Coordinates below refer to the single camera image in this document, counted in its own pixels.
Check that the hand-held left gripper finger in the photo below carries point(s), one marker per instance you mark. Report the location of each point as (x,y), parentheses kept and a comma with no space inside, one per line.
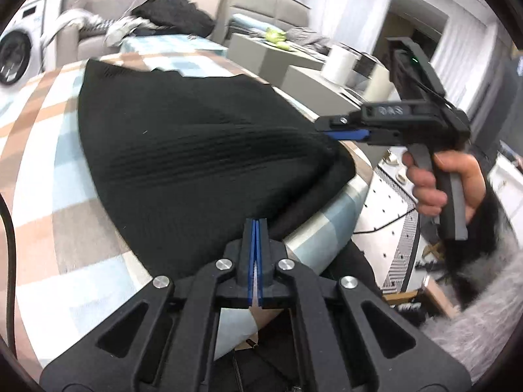
(250,253)
(259,257)

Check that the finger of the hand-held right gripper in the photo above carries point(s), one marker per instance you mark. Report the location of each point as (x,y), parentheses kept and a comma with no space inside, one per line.
(347,134)

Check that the black knit sweater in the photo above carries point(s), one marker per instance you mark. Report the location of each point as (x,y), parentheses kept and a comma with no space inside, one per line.
(184,151)

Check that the person's right forearm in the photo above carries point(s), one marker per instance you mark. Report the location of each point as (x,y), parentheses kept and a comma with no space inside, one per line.
(482,294)

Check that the person's right hand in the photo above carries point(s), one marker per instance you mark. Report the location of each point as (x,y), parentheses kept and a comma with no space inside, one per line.
(425,196)

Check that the small grey cabinet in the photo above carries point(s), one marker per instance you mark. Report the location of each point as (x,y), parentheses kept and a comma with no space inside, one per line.
(318,90)

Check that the white paper roll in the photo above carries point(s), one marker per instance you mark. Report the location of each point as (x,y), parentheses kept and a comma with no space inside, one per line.
(340,63)

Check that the grey bedding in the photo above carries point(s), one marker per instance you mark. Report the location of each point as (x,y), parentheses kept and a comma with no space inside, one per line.
(306,34)

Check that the large grey cabinet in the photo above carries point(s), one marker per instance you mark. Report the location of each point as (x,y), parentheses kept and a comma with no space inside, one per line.
(273,51)

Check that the yellow-green soft item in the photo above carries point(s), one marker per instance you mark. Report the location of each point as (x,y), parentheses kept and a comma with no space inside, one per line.
(276,36)

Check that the white curtain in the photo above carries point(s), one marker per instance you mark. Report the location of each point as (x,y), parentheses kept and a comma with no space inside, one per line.
(351,4)

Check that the light blue pillow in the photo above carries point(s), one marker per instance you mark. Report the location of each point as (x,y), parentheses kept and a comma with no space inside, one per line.
(245,20)

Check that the beige padded headboard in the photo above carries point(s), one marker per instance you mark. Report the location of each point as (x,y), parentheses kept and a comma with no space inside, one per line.
(265,4)

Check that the black jacket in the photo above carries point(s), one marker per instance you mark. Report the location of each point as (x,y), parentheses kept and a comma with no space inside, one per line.
(171,14)

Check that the checkered table mat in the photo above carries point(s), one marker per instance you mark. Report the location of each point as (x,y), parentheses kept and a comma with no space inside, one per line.
(49,163)

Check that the grey crumpled garment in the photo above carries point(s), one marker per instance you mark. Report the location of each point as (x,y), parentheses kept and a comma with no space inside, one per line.
(122,28)

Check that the grey sofa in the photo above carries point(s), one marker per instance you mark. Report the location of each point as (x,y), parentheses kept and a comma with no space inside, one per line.
(77,20)

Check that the white light blue blanket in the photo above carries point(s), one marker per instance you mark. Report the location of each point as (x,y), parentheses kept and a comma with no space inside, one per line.
(69,20)

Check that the white washing machine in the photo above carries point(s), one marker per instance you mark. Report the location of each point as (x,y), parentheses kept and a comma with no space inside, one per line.
(22,45)

